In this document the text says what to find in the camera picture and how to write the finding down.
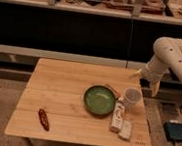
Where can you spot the orange snack packet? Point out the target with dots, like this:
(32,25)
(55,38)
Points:
(117,94)

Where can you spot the wooden table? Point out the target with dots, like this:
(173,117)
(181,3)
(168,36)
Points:
(58,88)

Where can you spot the red tray with items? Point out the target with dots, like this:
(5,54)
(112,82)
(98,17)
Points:
(150,6)

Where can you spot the green ceramic bowl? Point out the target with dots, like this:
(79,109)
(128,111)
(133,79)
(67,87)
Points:
(99,100)

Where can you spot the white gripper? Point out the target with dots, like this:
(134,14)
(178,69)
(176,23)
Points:
(152,74)

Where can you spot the white paper cup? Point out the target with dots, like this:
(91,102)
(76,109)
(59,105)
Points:
(131,97)

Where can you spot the red chili pepper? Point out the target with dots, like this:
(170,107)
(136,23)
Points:
(43,119)

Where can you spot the white sponge block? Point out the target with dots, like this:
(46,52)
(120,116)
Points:
(125,132)

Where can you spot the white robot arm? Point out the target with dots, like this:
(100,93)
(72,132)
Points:
(167,55)

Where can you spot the long wooden shelf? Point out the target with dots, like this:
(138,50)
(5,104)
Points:
(31,56)

